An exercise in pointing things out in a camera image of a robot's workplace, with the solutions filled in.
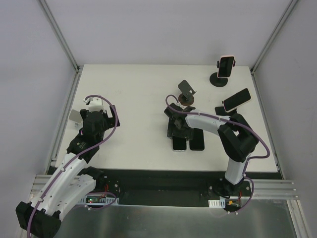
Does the pink phone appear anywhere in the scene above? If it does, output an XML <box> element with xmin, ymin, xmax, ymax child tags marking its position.
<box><xmin>222</xmin><ymin>88</ymin><xmax>252</xmax><ymax>112</ymax></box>
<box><xmin>217</xmin><ymin>55</ymin><xmax>235</xmax><ymax>78</ymax></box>

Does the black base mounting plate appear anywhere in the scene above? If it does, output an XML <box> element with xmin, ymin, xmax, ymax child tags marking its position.
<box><xmin>93</xmin><ymin>169</ymin><xmax>251</xmax><ymax>207</ymax></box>

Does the right aluminium frame post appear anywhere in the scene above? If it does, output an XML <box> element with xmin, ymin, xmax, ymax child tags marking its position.
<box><xmin>250</xmin><ymin>0</ymin><xmax>300</xmax><ymax>75</ymax></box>

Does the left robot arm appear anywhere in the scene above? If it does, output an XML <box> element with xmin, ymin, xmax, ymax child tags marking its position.
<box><xmin>15</xmin><ymin>105</ymin><xmax>120</xmax><ymax>238</ymax></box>

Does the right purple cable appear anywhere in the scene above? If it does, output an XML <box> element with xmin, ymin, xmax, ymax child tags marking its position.
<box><xmin>164</xmin><ymin>94</ymin><xmax>271</xmax><ymax>219</ymax></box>

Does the right white cable duct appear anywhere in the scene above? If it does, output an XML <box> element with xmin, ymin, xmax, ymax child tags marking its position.
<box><xmin>208</xmin><ymin>198</ymin><xmax>226</xmax><ymax>209</ymax></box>

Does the round brown base stand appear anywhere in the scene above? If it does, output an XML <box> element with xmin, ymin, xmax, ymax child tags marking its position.
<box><xmin>178</xmin><ymin>80</ymin><xmax>196</xmax><ymax>106</ymax></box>

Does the purple cable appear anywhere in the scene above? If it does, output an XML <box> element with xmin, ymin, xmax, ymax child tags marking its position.
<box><xmin>26</xmin><ymin>94</ymin><xmax>118</xmax><ymax>234</ymax></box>
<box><xmin>164</xmin><ymin>94</ymin><xmax>271</xmax><ymax>219</ymax></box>

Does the left side aluminium rail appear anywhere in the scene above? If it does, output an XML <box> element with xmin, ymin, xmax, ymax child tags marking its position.
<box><xmin>44</xmin><ymin>70</ymin><xmax>82</xmax><ymax>174</ymax></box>

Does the left aluminium frame post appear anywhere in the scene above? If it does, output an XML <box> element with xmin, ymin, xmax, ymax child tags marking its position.
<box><xmin>37</xmin><ymin>0</ymin><xmax>80</xmax><ymax>72</ymax></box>

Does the black phone white case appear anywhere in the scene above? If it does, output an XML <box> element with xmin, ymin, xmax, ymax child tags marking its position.
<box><xmin>172</xmin><ymin>136</ymin><xmax>187</xmax><ymax>151</ymax></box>

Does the black round clamp stand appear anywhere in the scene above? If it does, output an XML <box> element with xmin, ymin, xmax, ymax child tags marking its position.
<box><xmin>210</xmin><ymin>71</ymin><xmax>229</xmax><ymax>87</ymax></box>

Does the white phone stand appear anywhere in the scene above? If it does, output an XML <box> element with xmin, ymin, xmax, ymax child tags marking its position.
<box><xmin>68</xmin><ymin>109</ymin><xmax>83</xmax><ymax>129</ymax></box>

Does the black square base stand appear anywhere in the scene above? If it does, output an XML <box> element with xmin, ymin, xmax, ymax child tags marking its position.
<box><xmin>215</xmin><ymin>99</ymin><xmax>238</xmax><ymax>116</ymax></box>

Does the pink phone upright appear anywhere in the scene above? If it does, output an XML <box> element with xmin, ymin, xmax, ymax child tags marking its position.
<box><xmin>217</xmin><ymin>55</ymin><xmax>235</xmax><ymax>78</ymax></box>

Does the white cable duct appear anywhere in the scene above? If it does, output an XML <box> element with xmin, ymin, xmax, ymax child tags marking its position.
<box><xmin>77</xmin><ymin>195</ymin><xmax>119</xmax><ymax>206</ymax></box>
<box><xmin>208</xmin><ymin>198</ymin><xmax>226</xmax><ymax>209</ymax></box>

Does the aluminium rail front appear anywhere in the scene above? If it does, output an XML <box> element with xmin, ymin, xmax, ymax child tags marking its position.
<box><xmin>30</xmin><ymin>175</ymin><xmax>300</xmax><ymax>200</ymax></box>

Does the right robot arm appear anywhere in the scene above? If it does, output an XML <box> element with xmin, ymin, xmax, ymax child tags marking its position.
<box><xmin>164</xmin><ymin>103</ymin><xmax>259</xmax><ymax>198</ymax></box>

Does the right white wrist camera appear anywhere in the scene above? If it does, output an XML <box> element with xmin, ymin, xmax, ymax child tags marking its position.
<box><xmin>174</xmin><ymin>102</ymin><xmax>186</xmax><ymax>111</ymax></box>

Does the left white cable duct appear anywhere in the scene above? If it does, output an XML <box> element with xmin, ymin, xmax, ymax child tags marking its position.
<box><xmin>77</xmin><ymin>195</ymin><xmax>119</xmax><ymax>206</ymax></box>

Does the aluminium frame post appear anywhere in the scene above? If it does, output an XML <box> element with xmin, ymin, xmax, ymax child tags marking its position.
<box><xmin>250</xmin><ymin>0</ymin><xmax>300</xmax><ymax>75</ymax></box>
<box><xmin>37</xmin><ymin>0</ymin><xmax>80</xmax><ymax>72</ymax></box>

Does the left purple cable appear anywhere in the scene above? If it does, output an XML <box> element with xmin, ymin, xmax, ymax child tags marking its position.
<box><xmin>26</xmin><ymin>94</ymin><xmax>118</xmax><ymax>234</ymax></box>

